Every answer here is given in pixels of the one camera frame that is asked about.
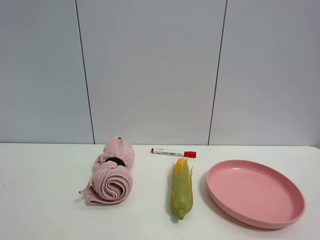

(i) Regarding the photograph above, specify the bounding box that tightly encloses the red whiteboard marker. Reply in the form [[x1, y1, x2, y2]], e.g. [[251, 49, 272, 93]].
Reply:
[[150, 148, 197, 158]]

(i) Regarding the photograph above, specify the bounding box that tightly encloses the black hair band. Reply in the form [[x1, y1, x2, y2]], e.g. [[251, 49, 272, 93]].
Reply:
[[104, 157, 126, 167]]

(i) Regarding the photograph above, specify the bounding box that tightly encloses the toy corn cob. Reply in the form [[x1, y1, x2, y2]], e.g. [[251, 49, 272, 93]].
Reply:
[[171, 157, 194, 220]]

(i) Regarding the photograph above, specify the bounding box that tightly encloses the rolled pink towel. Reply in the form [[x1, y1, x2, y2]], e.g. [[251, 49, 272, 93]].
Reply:
[[78, 136, 135, 205]]

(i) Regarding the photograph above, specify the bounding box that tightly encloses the pink plastic plate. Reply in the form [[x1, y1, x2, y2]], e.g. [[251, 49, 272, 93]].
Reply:
[[206, 160, 306, 230]]

